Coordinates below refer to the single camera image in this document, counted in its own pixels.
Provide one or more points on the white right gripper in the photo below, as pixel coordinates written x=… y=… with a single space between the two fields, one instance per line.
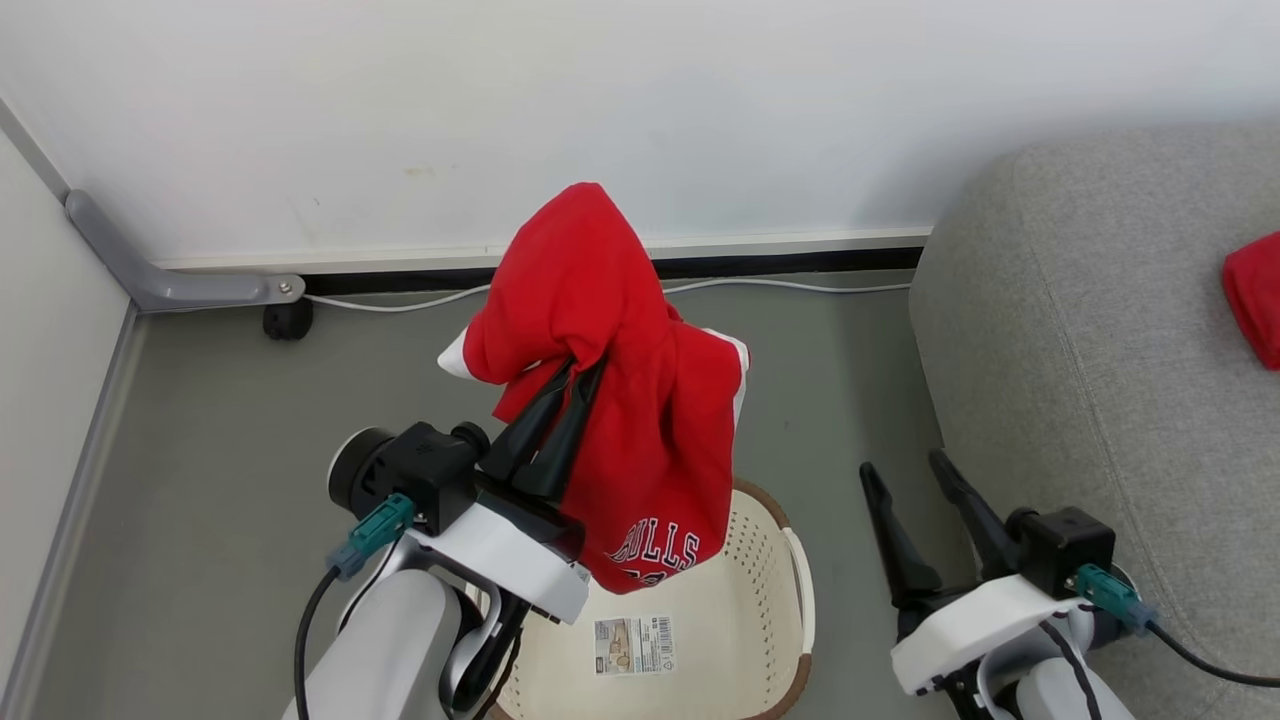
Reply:
x=975 y=625

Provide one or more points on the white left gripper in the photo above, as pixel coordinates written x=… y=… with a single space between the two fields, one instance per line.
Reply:
x=510 y=560

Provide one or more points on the red Bulls jersey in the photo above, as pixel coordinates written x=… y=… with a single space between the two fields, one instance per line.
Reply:
x=600 y=280

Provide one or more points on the red garment with white stripes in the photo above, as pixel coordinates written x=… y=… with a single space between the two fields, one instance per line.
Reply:
x=1258 y=300

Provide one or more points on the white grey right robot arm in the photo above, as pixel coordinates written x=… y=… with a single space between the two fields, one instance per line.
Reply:
x=1060 y=690

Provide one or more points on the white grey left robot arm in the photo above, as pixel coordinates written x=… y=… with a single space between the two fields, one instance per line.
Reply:
x=390 y=650

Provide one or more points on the grey fabric sofa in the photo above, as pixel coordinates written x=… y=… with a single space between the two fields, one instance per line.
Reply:
x=1100 y=300

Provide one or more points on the white perforated laundry basket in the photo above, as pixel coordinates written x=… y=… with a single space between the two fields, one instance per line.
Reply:
x=740 y=600

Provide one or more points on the barcode label sticker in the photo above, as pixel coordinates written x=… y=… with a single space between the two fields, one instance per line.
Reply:
x=634 y=645

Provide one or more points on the black caster wheel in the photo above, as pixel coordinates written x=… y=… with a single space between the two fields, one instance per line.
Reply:
x=287 y=320

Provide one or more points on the white and black baseboard strip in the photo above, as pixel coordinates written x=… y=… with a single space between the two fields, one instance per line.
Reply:
x=800 y=245

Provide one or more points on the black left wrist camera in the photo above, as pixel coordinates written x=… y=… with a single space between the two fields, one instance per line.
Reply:
x=420 y=470

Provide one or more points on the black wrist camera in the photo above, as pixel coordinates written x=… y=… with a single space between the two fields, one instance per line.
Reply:
x=420 y=470
x=1065 y=545

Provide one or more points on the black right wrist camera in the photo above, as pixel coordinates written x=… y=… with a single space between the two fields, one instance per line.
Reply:
x=1065 y=545

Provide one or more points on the grey metal corner bracket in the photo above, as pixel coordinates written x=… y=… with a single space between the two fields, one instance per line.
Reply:
x=190 y=290

